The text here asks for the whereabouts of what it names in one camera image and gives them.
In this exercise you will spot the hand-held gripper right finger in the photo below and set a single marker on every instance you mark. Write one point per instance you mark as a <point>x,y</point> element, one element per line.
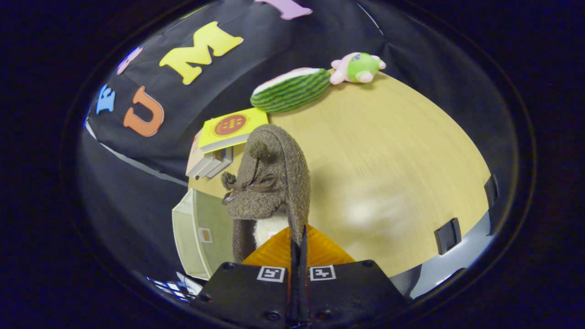
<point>352,292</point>

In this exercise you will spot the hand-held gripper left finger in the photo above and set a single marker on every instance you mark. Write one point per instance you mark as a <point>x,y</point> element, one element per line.
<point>247,297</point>

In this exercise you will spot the pale green storage box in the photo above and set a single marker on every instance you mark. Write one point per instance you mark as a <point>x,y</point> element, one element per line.
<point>187,233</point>

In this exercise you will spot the brown fuzzy shoe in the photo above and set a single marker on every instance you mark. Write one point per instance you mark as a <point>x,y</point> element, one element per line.
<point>283,160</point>

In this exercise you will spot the blue printed packet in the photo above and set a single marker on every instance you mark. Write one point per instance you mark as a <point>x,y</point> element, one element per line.
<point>176,287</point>

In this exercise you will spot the white book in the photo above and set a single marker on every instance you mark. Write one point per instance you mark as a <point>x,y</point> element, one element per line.
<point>212,165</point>

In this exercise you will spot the blue cover book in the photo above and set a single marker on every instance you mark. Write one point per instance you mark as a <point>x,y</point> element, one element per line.
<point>225,160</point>

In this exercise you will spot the beige book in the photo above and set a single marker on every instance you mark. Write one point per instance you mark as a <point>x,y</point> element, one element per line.
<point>194,162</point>

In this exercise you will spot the black backdrop cloth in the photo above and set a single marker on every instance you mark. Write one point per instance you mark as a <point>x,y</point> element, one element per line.
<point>137,192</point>

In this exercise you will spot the yellow book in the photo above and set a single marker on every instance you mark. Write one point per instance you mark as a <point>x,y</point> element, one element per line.
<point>228,125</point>

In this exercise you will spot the watermelon slice plush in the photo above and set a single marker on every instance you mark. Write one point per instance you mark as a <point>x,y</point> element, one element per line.
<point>292,91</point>

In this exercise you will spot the pink and green plush toy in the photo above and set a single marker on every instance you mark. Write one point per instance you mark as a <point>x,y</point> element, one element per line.
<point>358,68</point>

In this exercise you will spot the black table bracket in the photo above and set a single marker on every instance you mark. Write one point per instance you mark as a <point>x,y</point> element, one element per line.
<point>448,236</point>
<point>491,191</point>

